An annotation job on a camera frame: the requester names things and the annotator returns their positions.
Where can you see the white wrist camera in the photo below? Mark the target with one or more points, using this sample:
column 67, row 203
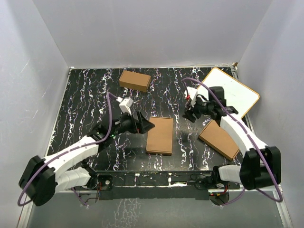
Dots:
column 190, row 95
column 125, row 105

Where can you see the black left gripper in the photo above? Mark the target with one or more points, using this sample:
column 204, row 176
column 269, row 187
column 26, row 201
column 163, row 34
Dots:
column 140, row 126

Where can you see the flat cardboard stack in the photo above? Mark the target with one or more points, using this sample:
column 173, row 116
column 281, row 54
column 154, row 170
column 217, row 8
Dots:
column 219, row 140

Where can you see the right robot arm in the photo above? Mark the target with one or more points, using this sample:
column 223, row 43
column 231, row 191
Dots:
column 261, row 165

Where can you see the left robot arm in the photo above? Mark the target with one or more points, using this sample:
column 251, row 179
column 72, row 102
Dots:
column 44, row 177

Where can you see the folded brown cardboard box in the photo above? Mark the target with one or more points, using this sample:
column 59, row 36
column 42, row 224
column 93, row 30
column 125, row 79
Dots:
column 134, row 81

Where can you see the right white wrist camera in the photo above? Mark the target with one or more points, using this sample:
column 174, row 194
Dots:
column 190, row 95

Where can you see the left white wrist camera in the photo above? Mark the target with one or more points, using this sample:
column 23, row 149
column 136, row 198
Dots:
column 125, row 105

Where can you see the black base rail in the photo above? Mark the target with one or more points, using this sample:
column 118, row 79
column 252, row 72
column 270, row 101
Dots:
column 199, row 185

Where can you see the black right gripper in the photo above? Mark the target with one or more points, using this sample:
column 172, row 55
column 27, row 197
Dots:
column 188, row 114

